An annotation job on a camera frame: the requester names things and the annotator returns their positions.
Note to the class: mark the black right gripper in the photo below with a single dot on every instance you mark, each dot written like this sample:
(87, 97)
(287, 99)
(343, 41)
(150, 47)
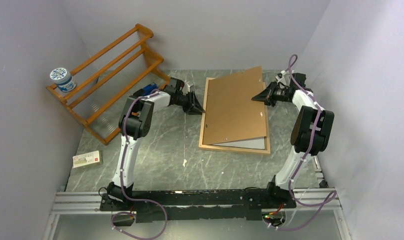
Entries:
(266, 96)

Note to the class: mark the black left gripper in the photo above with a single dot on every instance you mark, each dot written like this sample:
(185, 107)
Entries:
(193, 101)

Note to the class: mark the brown backing board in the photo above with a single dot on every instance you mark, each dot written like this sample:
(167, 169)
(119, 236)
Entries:
(230, 113)

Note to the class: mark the white photo paper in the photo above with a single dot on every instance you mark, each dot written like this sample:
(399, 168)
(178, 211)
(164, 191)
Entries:
(253, 143)

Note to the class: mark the light wooden picture frame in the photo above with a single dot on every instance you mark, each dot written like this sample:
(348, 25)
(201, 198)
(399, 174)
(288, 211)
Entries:
(265, 151)

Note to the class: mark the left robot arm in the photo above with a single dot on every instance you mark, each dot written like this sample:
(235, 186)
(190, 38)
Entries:
(135, 123)

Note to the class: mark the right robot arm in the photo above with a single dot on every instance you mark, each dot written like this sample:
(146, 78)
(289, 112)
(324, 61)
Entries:
(310, 134)

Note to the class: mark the blue stapler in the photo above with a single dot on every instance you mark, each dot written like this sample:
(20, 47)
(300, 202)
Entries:
(148, 89)

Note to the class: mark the orange wooden rack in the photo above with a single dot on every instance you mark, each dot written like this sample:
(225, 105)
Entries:
(104, 81)

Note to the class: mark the black base bar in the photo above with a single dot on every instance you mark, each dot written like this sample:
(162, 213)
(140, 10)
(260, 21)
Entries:
(173, 205)

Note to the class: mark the small white red box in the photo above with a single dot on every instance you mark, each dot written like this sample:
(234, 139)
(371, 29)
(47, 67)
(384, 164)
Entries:
(87, 159)

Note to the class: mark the blue white jar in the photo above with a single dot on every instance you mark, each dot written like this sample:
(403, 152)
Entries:
(63, 79)

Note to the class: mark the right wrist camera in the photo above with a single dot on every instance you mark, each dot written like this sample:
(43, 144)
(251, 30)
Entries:
(282, 77)

